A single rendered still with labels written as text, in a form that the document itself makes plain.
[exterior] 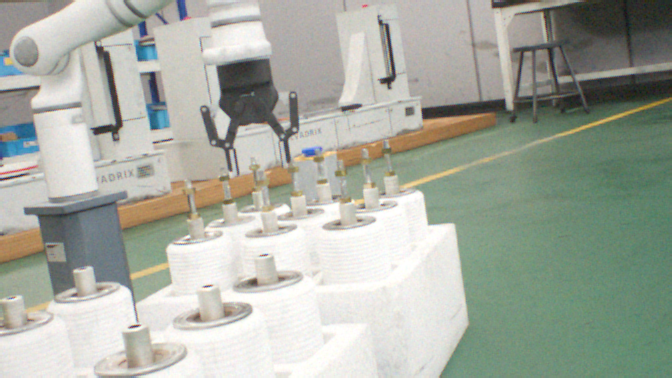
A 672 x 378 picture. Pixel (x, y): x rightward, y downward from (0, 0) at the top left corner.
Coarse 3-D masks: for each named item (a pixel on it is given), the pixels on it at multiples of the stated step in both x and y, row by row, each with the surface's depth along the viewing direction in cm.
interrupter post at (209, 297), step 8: (200, 288) 82; (208, 288) 81; (216, 288) 82; (200, 296) 81; (208, 296) 81; (216, 296) 82; (200, 304) 82; (208, 304) 81; (216, 304) 82; (200, 312) 82; (208, 312) 81; (216, 312) 82; (224, 312) 83; (208, 320) 82
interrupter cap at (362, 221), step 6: (360, 216) 125; (366, 216) 124; (330, 222) 124; (336, 222) 123; (360, 222) 121; (366, 222) 119; (372, 222) 120; (324, 228) 120; (330, 228) 119; (336, 228) 119; (342, 228) 118; (348, 228) 118; (354, 228) 118
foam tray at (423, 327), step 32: (448, 224) 149; (416, 256) 128; (448, 256) 142; (320, 288) 118; (352, 288) 115; (384, 288) 114; (416, 288) 122; (448, 288) 140; (160, 320) 125; (320, 320) 117; (352, 320) 116; (384, 320) 114; (416, 320) 120; (448, 320) 138; (384, 352) 115; (416, 352) 119; (448, 352) 135
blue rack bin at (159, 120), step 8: (152, 104) 747; (160, 104) 742; (152, 112) 693; (160, 112) 692; (168, 112) 699; (152, 120) 697; (160, 120) 693; (168, 120) 699; (152, 128) 699; (160, 128) 694
